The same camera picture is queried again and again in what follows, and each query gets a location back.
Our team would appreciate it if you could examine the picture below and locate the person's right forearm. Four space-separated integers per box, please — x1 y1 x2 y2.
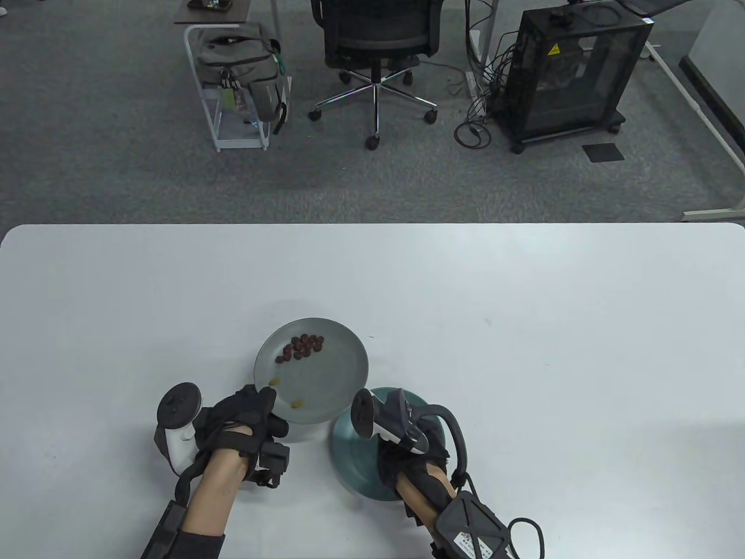
398 469 459 526

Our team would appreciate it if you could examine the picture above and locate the black wheeled cabinet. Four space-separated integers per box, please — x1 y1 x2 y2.
494 3 654 154

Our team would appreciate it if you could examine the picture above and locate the teal plate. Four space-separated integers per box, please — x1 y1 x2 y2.
332 387 452 501

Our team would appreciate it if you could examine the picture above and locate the white partition panel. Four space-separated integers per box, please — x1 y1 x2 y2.
680 0 745 169

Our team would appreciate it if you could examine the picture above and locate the person's right hand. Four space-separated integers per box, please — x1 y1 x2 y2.
375 422 453 488

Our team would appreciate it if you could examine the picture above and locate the white right hand controller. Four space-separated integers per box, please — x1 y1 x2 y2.
351 389 467 468

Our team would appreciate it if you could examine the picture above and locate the black right forearm tracker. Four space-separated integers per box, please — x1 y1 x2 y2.
435 492 513 559

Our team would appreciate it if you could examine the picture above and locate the white hand controller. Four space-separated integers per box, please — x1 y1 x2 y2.
154 383 203 475
351 389 467 468

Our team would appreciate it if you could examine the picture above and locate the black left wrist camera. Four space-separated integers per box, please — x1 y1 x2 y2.
250 441 290 489

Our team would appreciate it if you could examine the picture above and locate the black left forearm tracker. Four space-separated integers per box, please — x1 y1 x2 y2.
141 501 190 559

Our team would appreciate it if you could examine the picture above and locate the white left hand controller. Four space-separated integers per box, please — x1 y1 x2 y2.
154 383 203 475

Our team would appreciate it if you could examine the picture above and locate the black office chair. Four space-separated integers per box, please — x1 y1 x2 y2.
308 0 446 151

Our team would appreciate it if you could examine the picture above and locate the white frame side table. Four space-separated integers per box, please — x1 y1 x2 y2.
173 0 281 153

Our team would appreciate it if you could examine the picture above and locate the tangle of black cables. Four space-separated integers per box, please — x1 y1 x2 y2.
447 23 520 150

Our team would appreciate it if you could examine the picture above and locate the grey backpack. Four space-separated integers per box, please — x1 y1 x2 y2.
194 22 293 136

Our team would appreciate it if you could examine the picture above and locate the white desk frame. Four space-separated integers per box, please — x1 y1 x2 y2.
640 41 745 222

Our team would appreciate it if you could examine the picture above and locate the grey desk leg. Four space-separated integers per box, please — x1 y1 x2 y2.
473 0 500 65

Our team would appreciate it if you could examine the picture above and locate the pile of dark red raisins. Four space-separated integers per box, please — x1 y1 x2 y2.
275 334 325 363

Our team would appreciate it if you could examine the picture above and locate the grey plate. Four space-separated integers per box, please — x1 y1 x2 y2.
254 317 370 443

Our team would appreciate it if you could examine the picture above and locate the person's left hand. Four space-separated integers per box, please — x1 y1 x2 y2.
192 384 290 462

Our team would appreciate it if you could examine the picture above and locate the person's left forearm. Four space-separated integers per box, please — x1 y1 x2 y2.
175 450 257 559

